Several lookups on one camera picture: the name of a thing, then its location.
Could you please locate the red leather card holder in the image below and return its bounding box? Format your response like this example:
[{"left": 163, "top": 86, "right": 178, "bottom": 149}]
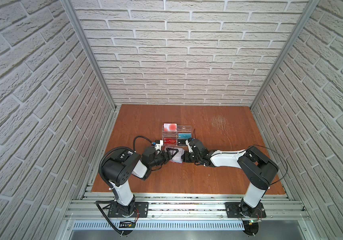
[{"left": 165, "top": 148, "right": 185, "bottom": 164}]

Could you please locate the clear acrylic card organizer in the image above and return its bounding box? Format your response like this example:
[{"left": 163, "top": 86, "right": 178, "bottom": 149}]
[{"left": 161, "top": 124, "right": 193, "bottom": 147}]

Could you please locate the white pink circle card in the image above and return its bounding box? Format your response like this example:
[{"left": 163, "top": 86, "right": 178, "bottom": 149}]
[{"left": 162, "top": 123, "right": 178, "bottom": 132}]

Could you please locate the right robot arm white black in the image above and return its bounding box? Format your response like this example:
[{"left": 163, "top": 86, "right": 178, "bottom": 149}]
[{"left": 183, "top": 138, "right": 279, "bottom": 211}]

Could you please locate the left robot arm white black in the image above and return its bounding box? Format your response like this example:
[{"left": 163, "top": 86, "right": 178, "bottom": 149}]
[{"left": 98, "top": 146, "right": 182, "bottom": 216}]

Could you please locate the black VIP card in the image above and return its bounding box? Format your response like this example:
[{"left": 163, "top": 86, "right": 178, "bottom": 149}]
[{"left": 178, "top": 139, "right": 189, "bottom": 146}]

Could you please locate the red card in organizer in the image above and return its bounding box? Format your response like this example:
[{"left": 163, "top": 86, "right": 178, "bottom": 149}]
[{"left": 163, "top": 138, "right": 178, "bottom": 145}]

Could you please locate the teal VIP card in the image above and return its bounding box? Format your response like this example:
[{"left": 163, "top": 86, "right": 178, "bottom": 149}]
[{"left": 178, "top": 133, "right": 192, "bottom": 139}]

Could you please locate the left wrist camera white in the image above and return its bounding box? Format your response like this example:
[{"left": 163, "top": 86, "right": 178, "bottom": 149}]
[{"left": 153, "top": 140, "right": 163, "bottom": 151}]

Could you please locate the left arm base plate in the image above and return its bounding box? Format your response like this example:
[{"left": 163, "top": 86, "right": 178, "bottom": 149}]
[{"left": 107, "top": 202, "right": 149, "bottom": 218}]

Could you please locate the aluminium rail frame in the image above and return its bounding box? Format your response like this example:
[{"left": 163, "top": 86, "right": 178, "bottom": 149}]
[{"left": 55, "top": 191, "right": 320, "bottom": 240}]

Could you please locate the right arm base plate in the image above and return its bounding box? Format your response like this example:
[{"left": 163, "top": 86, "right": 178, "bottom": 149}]
[{"left": 225, "top": 202, "right": 267, "bottom": 219}]

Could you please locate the thin black cable right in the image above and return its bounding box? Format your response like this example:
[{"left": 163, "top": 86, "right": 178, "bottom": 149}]
[{"left": 191, "top": 128, "right": 289, "bottom": 186}]

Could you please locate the black corrugated cable left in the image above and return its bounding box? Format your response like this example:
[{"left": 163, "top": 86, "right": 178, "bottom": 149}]
[{"left": 95, "top": 135, "right": 154, "bottom": 236}]

